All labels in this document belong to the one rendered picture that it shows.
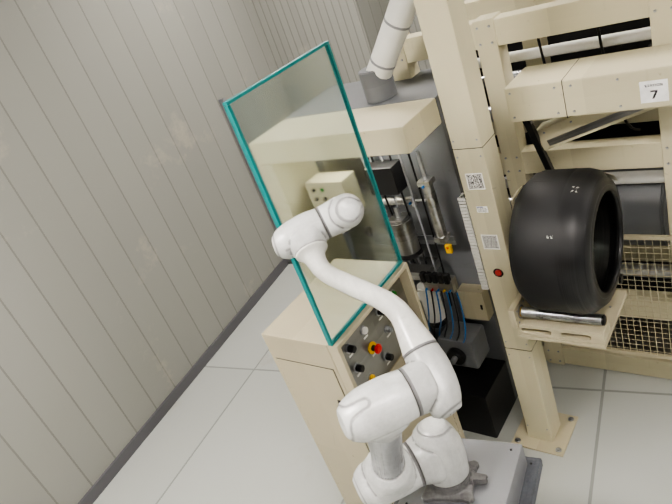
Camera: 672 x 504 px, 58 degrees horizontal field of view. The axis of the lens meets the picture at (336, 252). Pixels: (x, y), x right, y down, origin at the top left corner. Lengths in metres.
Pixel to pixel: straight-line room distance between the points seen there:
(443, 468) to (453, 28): 1.51
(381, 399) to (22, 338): 2.81
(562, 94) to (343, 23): 3.40
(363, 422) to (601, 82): 1.54
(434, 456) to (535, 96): 1.41
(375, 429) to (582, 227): 1.16
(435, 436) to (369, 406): 0.60
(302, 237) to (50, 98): 2.78
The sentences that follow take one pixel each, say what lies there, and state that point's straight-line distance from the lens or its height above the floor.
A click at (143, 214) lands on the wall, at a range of 4.55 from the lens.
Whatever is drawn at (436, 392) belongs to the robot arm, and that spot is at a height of 1.49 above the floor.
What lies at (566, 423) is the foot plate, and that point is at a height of 0.01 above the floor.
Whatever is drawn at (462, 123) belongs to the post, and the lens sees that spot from 2.40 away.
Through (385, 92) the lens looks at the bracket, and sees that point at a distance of 2.87.
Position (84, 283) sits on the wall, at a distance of 4.21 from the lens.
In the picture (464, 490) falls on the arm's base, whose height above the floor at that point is 0.80.
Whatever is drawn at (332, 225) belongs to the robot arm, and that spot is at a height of 1.83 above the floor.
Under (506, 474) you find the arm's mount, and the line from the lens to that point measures 2.31.
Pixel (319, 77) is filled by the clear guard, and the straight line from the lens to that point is 2.19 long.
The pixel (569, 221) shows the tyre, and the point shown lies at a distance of 2.32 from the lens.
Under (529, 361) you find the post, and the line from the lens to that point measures 3.01.
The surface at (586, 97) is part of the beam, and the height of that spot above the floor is 1.71.
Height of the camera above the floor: 2.54
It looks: 27 degrees down
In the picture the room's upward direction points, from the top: 22 degrees counter-clockwise
